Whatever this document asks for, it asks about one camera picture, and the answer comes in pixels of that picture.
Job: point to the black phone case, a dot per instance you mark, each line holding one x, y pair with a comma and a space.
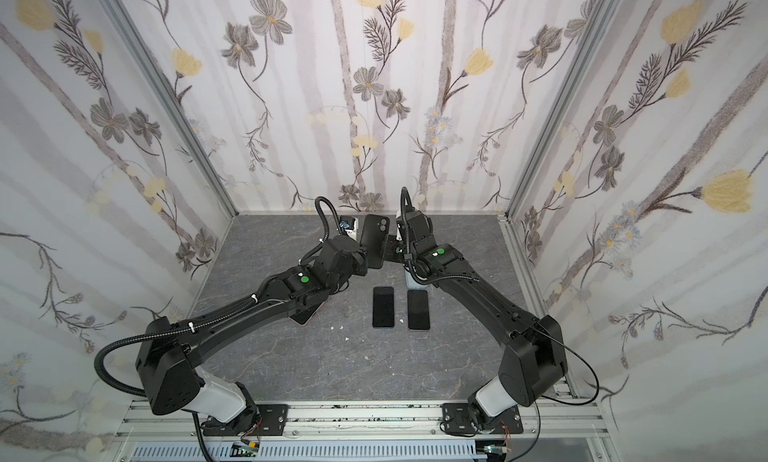
373, 234

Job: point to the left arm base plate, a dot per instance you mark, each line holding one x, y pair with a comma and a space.
272, 419

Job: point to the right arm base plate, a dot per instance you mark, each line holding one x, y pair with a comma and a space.
465, 419

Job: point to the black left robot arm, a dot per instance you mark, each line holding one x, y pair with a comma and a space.
169, 361

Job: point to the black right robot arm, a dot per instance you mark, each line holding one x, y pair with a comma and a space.
533, 357

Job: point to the light blue phone case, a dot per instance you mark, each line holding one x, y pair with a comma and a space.
412, 283

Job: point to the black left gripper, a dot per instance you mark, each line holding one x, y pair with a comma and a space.
360, 261

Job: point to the white slotted cable duct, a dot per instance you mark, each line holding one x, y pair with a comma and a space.
377, 450

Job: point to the aluminium front rail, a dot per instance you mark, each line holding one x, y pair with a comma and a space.
350, 420

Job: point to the phone in pink case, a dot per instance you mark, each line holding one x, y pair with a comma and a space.
302, 318

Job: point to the black phone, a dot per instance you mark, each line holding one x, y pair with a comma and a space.
383, 309

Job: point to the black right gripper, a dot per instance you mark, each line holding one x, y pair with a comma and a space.
399, 246

